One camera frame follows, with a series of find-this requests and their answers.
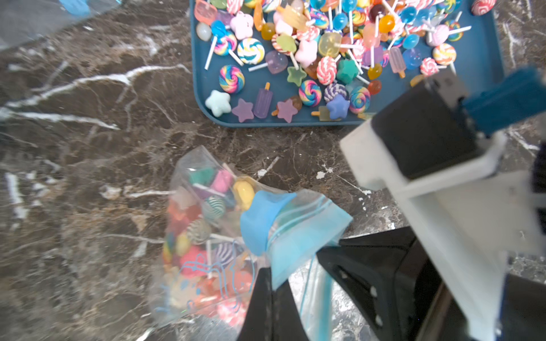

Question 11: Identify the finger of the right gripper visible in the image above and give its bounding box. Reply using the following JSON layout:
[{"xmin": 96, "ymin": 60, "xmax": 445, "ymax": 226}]
[{"xmin": 317, "ymin": 227, "xmax": 410, "ymax": 340}]

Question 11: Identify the teal rectangular tray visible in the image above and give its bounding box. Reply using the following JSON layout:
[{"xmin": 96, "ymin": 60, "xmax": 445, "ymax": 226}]
[{"xmin": 190, "ymin": 1, "xmax": 505, "ymax": 129}]

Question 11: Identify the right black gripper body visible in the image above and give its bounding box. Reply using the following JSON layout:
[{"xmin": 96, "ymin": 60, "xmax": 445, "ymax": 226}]
[{"xmin": 396, "ymin": 225, "xmax": 546, "ymax": 341}]

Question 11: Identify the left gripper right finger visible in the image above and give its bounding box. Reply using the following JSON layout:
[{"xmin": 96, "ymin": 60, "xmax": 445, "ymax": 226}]
[{"xmin": 272, "ymin": 281, "xmax": 309, "ymax": 341}]

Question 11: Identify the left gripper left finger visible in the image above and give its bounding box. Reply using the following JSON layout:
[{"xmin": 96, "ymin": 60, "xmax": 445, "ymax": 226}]
[{"xmin": 237, "ymin": 268, "xmax": 273, "ymax": 341}]

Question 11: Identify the candy ziploc bag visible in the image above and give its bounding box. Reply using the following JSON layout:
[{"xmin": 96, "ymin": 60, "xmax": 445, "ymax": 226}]
[
  {"xmin": 1, "ymin": 0, "xmax": 122, "ymax": 49},
  {"xmin": 149, "ymin": 146, "xmax": 353, "ymax": 340}
]

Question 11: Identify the pile of loose candies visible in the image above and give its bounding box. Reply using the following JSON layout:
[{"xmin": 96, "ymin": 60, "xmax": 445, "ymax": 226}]
[{"xmin": 191, "ymin": 1, "xmax": 494, "ymax": 125}]

